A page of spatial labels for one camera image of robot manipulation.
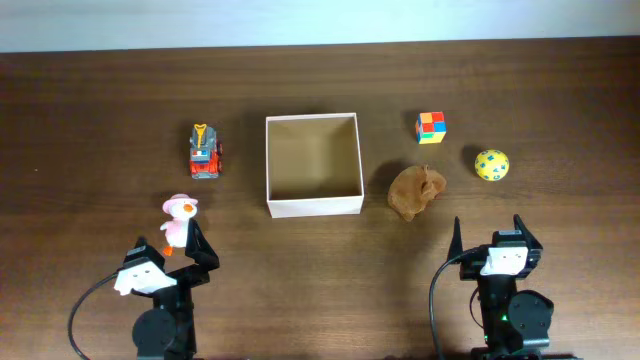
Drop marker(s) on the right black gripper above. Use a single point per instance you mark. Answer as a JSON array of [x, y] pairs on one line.
[[535, 252]]

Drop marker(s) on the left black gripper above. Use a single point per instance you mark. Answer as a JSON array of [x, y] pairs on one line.
[[204, 255]]

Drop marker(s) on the brown plush toy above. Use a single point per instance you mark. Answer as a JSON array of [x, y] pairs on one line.
[[413, 189]]

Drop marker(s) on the colourful puzzle cube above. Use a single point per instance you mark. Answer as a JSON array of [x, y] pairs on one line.
[[430, 128]]

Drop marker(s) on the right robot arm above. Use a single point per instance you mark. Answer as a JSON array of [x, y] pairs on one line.
[[515, 323]]

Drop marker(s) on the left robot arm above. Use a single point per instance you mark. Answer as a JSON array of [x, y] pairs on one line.
[[167, 330]]

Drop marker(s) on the pink white duck toy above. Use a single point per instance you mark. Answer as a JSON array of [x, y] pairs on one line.
[[182, 208]]

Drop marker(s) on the yellow ball with blue marks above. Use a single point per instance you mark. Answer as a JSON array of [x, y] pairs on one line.
[[492, 165]]

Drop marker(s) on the red grey toy truck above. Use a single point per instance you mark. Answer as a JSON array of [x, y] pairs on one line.
[[205, 153]]

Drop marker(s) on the white open cardboard box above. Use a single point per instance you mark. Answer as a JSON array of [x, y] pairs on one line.
[[313, 165]]

